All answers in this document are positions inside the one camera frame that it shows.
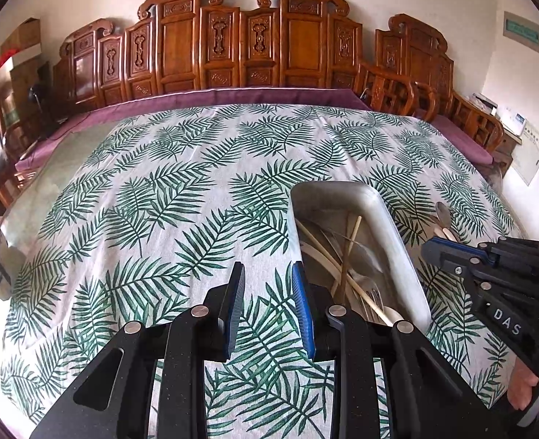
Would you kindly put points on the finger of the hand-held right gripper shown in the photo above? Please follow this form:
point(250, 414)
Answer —
point(484, 257)
point(438, 252)

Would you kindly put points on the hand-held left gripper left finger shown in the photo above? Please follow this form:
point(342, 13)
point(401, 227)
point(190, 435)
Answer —
point(232, 311)

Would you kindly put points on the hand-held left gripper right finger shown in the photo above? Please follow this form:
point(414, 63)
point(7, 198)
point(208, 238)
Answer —
point(302, 311)

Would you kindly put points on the rectangular metal container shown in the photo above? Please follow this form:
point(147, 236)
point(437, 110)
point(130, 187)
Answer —
point(388, 238)

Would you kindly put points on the pile of chopsticks and spoons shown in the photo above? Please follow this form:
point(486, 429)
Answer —
point(324, 252)

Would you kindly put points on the wooden chopstick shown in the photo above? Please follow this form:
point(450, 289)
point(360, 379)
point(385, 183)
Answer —
point(361, 284)
point(351, 256)

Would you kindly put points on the person's right hand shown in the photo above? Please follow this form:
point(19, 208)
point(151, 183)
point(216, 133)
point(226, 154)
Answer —
point(523, 388)

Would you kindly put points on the white electrical panel door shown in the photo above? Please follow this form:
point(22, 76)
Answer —
point(531, 153)

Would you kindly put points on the purple armchair cushion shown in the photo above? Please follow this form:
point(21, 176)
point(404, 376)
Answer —
point(461, 139)

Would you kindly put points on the wooden side table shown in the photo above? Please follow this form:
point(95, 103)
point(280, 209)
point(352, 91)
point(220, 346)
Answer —
point(502, 139)

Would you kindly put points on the green leaf print tablecloth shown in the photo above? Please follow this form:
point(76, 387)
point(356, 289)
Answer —
point(159, 201)

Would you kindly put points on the white box with blue print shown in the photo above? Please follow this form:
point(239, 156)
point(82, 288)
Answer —
point(512, 121)

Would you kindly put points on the white flat device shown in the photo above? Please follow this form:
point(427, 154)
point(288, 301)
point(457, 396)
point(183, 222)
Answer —
point(483, 103)

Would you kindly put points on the carved wooden armchair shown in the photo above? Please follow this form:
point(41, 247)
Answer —
point(415, 64)

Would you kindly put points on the long purple sofa cushion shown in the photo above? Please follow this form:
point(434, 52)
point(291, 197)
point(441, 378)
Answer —
point(159, 103)

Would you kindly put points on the long carved wooden sofa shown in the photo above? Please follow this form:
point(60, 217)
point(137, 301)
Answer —
point(214, 41)

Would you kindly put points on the black standing fan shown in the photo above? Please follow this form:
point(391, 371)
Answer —
point(40, 100)

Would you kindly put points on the dark cabinet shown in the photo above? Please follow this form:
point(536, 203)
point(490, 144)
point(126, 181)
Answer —
point(27, 100)

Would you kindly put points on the white cardboard box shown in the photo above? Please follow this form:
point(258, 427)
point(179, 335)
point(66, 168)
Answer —
point(15, 68)

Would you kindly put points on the brown cardboard box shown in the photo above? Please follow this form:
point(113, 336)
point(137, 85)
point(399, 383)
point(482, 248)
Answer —
point(21, 36)

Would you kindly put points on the grey wall panel green label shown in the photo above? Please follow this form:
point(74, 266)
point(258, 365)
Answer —
point(523, 32)

